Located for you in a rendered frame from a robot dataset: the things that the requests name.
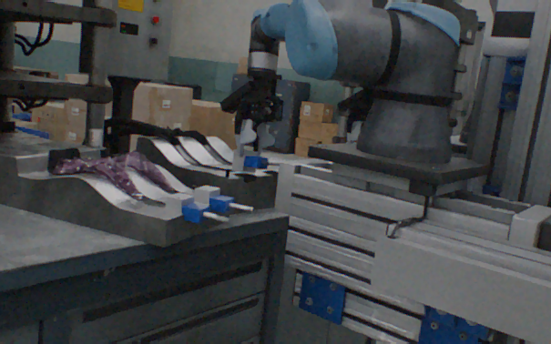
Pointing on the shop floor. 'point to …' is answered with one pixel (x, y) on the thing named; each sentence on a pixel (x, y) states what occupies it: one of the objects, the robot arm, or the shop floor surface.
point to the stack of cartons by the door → (314, 126)
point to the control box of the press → (132, 54)
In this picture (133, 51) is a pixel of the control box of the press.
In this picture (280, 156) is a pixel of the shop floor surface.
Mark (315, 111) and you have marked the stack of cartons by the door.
